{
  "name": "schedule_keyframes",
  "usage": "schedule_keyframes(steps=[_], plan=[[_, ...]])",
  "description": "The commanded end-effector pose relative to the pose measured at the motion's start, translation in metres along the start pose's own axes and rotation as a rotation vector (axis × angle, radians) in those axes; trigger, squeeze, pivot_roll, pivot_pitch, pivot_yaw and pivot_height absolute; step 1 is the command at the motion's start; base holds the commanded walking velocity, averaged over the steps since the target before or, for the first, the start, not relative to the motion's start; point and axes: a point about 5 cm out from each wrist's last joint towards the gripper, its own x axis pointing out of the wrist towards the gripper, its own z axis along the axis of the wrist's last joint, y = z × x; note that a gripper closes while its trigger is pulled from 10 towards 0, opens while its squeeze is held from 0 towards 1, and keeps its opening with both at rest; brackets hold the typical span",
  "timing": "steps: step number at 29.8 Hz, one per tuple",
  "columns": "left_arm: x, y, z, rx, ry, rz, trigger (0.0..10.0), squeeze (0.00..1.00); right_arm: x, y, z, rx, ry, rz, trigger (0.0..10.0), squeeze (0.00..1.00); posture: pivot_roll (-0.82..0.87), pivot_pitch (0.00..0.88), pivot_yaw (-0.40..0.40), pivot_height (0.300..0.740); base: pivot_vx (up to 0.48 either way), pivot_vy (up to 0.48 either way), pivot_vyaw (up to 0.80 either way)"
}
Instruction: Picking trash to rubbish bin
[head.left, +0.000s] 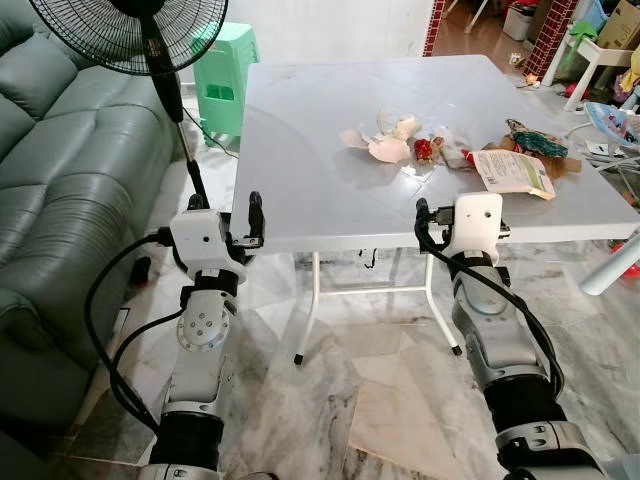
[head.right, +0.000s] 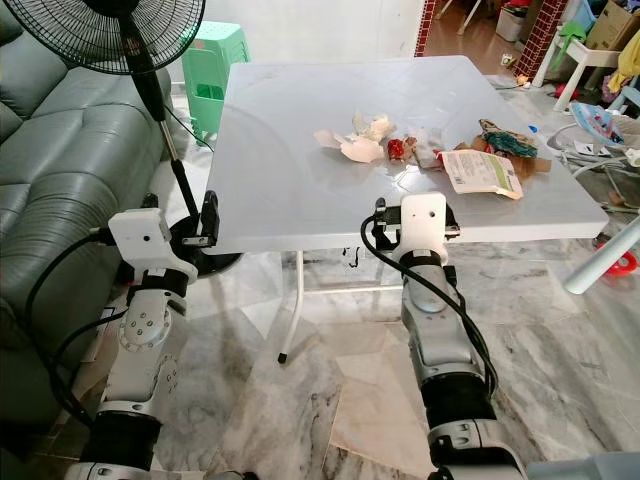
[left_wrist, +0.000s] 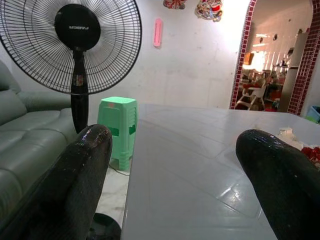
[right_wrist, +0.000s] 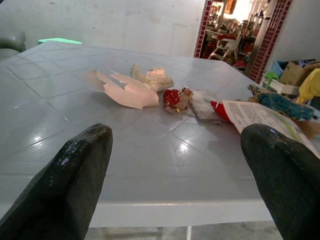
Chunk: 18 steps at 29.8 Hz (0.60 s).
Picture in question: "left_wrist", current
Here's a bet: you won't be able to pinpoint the black standing fan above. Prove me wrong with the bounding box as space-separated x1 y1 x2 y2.
0 0 143 240

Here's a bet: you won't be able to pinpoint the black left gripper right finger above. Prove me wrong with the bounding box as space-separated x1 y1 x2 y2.
235 128 320 240

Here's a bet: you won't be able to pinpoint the crumpled white tissue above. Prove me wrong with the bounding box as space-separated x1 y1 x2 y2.
277 126 305 151

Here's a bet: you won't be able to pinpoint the red brick archway trim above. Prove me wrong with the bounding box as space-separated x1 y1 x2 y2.
229 0 320 117

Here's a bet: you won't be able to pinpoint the red festive wall decoration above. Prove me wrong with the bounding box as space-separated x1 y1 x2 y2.
194 0 224 23
163 0 186 8

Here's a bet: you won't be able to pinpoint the white baby high chair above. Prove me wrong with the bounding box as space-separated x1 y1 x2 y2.
234 82 268 111

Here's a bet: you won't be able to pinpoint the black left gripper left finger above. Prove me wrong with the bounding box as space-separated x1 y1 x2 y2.
0 123 114 240

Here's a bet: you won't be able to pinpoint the green plastic stool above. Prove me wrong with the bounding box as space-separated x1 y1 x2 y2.
96 96 139 172

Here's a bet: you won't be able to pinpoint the white refrigerator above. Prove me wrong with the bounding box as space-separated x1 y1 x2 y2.
279 31 310 113

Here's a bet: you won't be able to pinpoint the grey-green leather sofa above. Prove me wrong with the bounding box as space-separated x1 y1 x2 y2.
0 59 81 226

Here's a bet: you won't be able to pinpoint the pink wall holder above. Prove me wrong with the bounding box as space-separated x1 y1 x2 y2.
152 17 163 49

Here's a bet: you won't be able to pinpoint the red crumpled wrapper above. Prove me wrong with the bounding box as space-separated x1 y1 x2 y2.
301 146 320 166

